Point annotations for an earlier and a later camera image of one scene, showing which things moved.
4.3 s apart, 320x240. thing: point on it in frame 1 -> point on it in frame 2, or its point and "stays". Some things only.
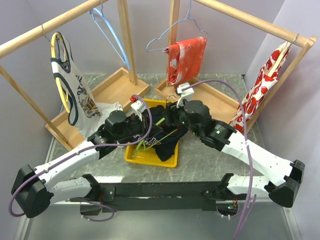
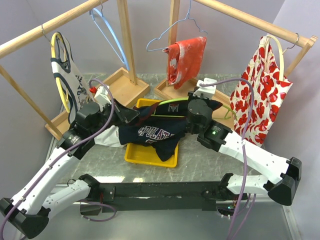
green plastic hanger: (141, 146) -> (154, 110)
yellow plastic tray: (138, 152) stays
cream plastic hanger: (288, 44) -> (281, 55)
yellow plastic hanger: (62, 96) stays
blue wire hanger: (188, 17) stays
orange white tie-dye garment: (184, 59) stays
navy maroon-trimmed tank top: (158, 135) stays
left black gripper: (143, 130) -> (124, 113)
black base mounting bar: (161, 196) stays
